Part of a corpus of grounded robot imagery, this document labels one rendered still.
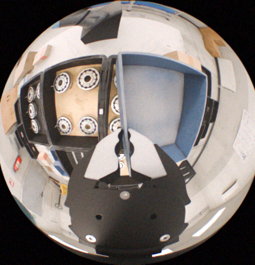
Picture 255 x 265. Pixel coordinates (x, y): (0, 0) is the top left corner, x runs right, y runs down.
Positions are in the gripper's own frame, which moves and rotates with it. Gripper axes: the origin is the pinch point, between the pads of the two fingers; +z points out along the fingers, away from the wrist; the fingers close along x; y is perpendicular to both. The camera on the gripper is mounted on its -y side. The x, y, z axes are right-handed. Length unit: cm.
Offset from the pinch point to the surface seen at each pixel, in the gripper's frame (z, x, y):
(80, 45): 39, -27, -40
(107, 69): 19.0, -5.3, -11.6
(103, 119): 18.6, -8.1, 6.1
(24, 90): 16, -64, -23
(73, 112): 26.4, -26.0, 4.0
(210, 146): 119, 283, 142
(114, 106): 25.9, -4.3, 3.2
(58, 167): 30, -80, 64
